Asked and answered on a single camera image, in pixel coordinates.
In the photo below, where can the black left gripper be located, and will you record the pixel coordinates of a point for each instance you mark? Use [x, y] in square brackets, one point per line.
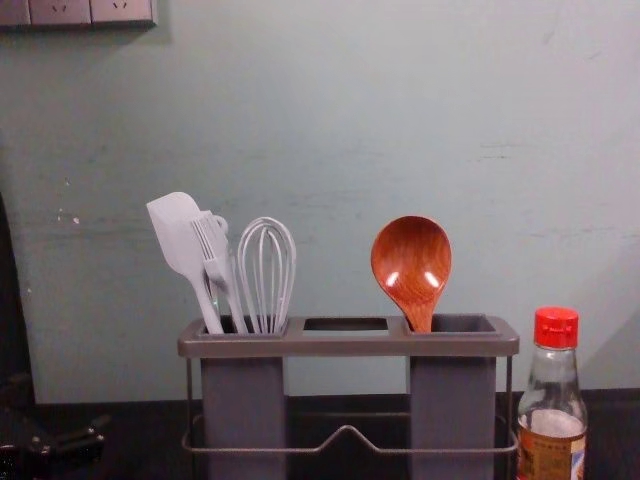
[25, 445]

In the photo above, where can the brown wooden spoon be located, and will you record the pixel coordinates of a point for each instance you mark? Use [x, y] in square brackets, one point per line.
[410, 260]

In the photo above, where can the glass bottle with red cap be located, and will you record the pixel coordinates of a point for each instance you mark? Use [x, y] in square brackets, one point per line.
[552, 400]

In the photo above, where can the black curtain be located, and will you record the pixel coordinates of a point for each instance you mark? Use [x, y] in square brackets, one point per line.
[12, 300]

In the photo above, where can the grey utensil holder rack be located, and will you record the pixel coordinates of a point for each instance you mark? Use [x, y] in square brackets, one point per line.
[240, 400]

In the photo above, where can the grey spatula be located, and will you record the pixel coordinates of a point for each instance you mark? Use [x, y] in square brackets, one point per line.
[170, 225]

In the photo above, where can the grey silicone brush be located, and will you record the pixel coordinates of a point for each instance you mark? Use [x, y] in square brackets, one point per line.
[202, 240]

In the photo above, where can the grey whisk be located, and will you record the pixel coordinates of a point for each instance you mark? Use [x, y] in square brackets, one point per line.
[250, 280]

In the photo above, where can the black table cloth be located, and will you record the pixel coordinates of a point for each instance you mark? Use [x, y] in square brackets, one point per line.
[350, 430]

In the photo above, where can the grey wall socket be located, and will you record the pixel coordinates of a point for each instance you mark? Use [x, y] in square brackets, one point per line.
[60, 10]
[122, 10]

